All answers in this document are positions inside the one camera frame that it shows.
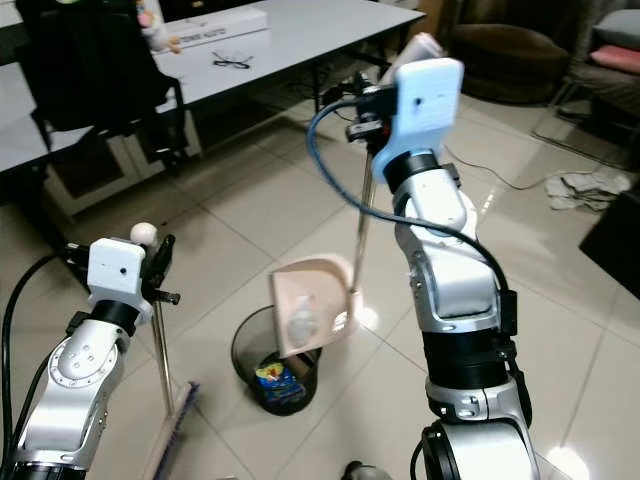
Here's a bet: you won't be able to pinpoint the broom with white knob handle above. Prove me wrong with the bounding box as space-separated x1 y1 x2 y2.
130 222 203 480

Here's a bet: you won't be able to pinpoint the beige long-handled dustpan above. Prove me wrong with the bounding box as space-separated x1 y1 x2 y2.
267 32 447 359

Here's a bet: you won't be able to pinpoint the white table with black legs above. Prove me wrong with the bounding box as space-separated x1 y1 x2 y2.
0 0 428 241

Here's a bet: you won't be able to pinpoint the white low cabinet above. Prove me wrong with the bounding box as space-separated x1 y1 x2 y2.
43 125 173 219

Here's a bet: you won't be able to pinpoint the dark brown round pouf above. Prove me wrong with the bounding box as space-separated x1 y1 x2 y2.
447 22 572 106

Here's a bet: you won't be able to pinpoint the black eyeglasses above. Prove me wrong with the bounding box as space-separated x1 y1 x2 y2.
212 51 254 70

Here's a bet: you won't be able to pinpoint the blue yellow snack packet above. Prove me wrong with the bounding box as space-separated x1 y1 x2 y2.
254 361 298 393

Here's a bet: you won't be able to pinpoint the black mesh waste bin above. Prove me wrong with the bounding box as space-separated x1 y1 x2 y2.
231 305 323 417

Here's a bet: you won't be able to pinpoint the long white printed box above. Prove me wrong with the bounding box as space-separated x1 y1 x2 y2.
163 7 270 51

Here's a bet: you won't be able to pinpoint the black chair with black bag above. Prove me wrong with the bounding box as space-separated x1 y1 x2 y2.
14 0 188 156

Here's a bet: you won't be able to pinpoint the crumpled grey white cloth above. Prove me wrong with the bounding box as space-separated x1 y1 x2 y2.
544 168 633 212

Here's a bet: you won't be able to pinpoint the small doll figure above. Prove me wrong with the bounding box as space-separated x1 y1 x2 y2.
133 0 184 55

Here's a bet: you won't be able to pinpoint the chair with pink cushion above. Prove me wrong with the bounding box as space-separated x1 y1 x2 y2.
530 8 640 151

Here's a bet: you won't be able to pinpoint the black box furniture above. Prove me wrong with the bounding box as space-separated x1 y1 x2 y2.
578 190 640 301

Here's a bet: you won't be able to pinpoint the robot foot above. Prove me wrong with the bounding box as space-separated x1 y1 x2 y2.
339 459 398 480

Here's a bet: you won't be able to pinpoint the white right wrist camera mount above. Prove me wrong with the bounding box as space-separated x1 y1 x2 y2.
368 57 465 183

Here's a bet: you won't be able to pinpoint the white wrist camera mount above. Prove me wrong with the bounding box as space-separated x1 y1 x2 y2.
368 57 465 183
87 238 148 323

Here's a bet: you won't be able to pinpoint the black power strip with cables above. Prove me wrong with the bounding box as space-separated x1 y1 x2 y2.
325 72 373 101

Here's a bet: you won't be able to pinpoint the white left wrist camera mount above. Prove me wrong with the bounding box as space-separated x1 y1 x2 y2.
87 238 148 323

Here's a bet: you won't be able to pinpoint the blue black right arm cable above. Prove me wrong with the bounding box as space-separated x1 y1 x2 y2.
305 94 521 331

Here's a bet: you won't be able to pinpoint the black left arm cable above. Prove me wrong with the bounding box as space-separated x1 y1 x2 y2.
0 250 96 480

